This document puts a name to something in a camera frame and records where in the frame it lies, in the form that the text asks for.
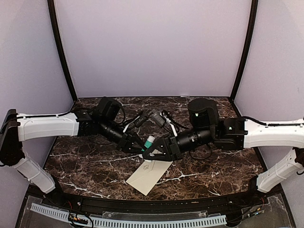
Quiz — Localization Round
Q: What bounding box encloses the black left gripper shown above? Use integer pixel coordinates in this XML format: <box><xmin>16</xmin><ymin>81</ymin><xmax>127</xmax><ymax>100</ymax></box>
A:
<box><xmin>99</xmin><ymin>118</ymin><xmax>147</xmax><ymax>154</ymax></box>

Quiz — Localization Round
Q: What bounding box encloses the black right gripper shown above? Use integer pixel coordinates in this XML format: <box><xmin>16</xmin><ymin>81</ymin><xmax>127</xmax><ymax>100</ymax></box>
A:
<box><xmin>142</xmin><ymin>126</ymin><xmax>215</xmax><ymax>161</ymax></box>

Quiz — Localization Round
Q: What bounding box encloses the green white glue stick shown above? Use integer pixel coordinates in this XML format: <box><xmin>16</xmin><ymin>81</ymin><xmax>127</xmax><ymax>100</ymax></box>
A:
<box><xmin>142</xmin><ymin>135</ymin><xmax>155</xmax><ymax>152</ymax></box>

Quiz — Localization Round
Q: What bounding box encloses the cream paper envelope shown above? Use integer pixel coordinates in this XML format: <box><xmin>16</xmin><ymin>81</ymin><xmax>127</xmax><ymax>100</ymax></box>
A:
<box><xmin>126</xmin><ymin>161</ymin><xmax>172</xmax><ymax>196</ymax></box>

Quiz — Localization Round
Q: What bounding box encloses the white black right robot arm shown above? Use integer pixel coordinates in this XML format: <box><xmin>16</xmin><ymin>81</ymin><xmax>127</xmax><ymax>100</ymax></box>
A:
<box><xmin>142</xmin><ymin>98</ymin><xmax>304</xmax><ymax>206</ymax></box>

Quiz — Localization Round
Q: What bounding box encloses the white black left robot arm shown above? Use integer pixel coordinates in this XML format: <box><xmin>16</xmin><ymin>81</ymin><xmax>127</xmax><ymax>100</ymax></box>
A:
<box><xmin>0</xmin><ymin>97</ymin><xmax>145</xmax><ymax>207</ymax></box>

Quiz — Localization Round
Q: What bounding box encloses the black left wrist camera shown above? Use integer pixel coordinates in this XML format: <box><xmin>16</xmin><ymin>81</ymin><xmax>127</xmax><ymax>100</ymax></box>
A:
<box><xmin>134</xmin><ymin>113</ymin><xmax>149</xmax><ymax>128</ymax></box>

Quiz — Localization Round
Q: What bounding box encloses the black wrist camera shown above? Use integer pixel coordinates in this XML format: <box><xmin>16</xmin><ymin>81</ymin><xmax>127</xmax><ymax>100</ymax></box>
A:
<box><xmin>134</xmin><ymin>113</ymin><xmax>149</xmax><ymax>128</ymax></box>
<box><xmin>150</xmin><ymin>109</ymin><xmax>166</xmax><ymax>128</ymax></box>

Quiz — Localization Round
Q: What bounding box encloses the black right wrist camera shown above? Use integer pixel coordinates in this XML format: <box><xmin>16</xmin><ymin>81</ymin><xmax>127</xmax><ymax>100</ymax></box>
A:
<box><xmin>150</xmin><ymin>109</ymin><xmax>166</xmax><ymax>128</ymax></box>

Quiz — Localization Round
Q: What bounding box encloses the white slotted cable duct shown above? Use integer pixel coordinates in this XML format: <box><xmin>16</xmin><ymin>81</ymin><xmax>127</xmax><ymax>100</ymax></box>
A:
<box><xmin>30</xmin><ymin>203</ymin><xmax>227</xmax><ymax>228</ymax></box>

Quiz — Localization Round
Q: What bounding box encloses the black front table rail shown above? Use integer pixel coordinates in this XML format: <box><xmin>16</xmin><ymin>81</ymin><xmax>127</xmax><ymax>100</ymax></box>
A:
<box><xmin>51</xmin><ymin>192</ymin><xmax>266</xmax><ymax>214</ymax></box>

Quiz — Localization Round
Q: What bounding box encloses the black left corner frame post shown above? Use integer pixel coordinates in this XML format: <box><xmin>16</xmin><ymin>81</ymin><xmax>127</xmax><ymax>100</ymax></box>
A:
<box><xmin>47</xmin><ymin>0</ymin><xmax>78</xmax><ymax>102</ymax></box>

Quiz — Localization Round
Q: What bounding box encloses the black corner frame post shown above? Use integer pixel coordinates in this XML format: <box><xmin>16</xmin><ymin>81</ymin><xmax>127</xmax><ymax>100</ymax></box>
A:
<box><xmin>229</xmin><ymin>0</ymin><xmax>258</xmax><ymax>102</ymax></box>
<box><xmin>47</xmin><ymin>0</ymin><xmax>78</xmax><ymax>102</ymax></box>

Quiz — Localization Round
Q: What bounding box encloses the black right corner frame post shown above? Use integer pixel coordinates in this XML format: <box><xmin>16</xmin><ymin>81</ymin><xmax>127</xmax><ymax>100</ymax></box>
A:
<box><xmin>229</xmin><ymin>0</ymin><xmax>258</xmax><ymax>102</ymax></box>

